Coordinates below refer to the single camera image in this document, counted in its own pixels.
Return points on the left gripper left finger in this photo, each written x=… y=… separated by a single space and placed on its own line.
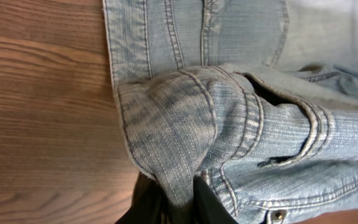
x=147 y=201

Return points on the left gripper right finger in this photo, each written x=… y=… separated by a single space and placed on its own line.
x=208 y=209

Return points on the light blue denim shorts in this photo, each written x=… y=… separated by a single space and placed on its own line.
x=258 y=98

